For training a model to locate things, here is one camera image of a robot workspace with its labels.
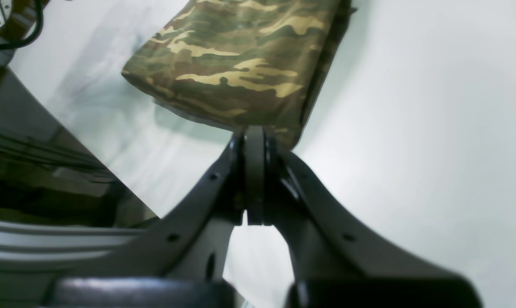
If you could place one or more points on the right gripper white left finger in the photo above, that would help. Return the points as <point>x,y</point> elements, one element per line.
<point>179,261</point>

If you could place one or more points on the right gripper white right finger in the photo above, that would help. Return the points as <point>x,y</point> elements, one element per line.
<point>339,262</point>

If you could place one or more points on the camouflage T-shirt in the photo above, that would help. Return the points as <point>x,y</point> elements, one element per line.
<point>234,63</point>

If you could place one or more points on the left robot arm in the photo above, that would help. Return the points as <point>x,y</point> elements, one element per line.
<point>21,23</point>

